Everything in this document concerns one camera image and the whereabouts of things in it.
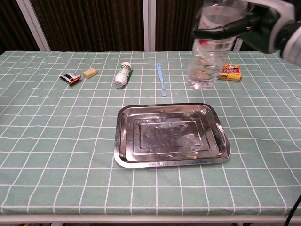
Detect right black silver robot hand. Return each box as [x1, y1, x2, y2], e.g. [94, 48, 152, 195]
[192, 0, 297, 55]

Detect white partition frame post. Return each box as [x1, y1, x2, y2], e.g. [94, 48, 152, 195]
[143, 0, 157, 52]
[16, 0, 51, 52]
[233, 37, 244, 52]

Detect green white checked tablecloth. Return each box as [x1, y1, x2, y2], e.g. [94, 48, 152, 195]
[0, 50, 301, 216]

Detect yellow orange snack box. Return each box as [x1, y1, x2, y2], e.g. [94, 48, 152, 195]
[217, 63, 243, 82]

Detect white green tube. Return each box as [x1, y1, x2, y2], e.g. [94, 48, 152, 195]
[114, 61, 133, 89]

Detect light blue toothbrush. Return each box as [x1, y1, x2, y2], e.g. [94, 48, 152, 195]
[156, 62, 168, 97]

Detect clear plastic water bottle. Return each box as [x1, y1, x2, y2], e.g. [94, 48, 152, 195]
[187, 0, 250, 91]

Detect black cable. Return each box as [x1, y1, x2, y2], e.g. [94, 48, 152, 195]
[285, 194, 301, 226]

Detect beige rectangular block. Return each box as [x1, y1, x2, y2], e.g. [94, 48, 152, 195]
[82, 67, 99, 79]

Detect rectangular metal tray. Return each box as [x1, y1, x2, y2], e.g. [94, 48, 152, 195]
[113, 102, 232, 169]

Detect black orange snack packet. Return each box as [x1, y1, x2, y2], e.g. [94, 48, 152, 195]
[59, 72, 83, 86]

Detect dark brown pleated curtain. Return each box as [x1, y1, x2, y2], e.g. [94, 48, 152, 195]
[155, 0, 236, 52]
[30, 0, 144, 52]
[0, 0, 40, 55]

